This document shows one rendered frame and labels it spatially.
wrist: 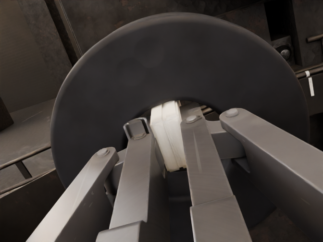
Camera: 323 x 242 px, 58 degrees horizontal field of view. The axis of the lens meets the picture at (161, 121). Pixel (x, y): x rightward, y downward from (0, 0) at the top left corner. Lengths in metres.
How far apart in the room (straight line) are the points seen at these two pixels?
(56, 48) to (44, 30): 0.21
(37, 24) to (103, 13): 2.66
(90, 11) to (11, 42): 6.82
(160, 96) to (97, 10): 0.63
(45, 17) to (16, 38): 4.17
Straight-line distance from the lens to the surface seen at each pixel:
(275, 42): 0.78
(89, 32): 0.78
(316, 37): 0.77
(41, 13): 3.40
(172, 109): 0.15
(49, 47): 3.39
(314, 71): 0.69
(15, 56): 7.58
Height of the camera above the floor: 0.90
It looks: 18 degrees down
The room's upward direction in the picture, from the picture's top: 19 degrees counter-clockwise
